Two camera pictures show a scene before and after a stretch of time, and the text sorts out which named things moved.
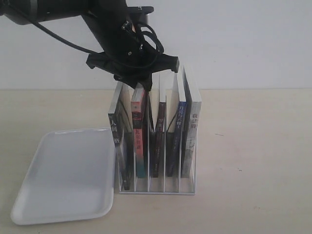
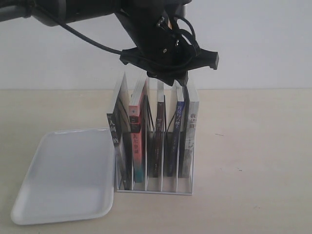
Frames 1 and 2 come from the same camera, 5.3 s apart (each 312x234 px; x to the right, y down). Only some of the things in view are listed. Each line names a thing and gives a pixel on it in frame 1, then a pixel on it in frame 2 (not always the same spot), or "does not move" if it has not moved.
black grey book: x=120 y=121 does not move
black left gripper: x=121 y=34 -> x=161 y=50
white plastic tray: x=71 y=177 does not move
